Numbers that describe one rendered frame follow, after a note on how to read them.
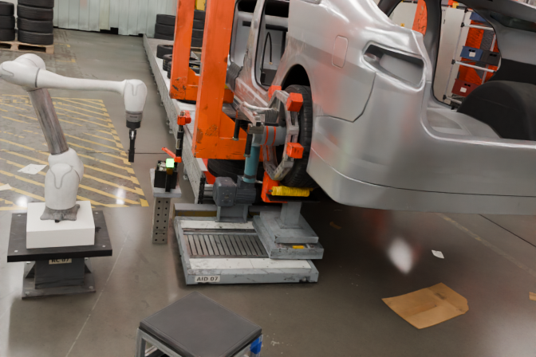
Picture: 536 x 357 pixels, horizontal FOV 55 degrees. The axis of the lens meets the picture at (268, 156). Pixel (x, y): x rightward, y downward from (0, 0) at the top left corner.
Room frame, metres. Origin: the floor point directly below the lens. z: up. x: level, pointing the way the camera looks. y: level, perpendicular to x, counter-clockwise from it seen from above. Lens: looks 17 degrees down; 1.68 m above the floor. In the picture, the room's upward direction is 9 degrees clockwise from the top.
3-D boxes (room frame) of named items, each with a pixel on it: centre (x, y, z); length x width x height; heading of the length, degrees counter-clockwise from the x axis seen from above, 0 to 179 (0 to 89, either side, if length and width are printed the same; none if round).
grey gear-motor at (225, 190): (3.47, 0.14, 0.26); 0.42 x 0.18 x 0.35; 108
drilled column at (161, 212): (3.17, 0.65, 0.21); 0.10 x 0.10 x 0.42; 18
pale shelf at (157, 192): (3.14, 0.64, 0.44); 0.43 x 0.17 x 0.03; 18
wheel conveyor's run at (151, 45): (10.30, 2.19, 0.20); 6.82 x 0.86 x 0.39; 18
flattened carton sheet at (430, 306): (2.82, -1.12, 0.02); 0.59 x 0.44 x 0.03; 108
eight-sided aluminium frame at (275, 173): (3.20, -0.05, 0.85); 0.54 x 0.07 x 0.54; 18
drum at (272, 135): (3.18, 0.02, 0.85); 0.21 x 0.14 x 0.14; 108
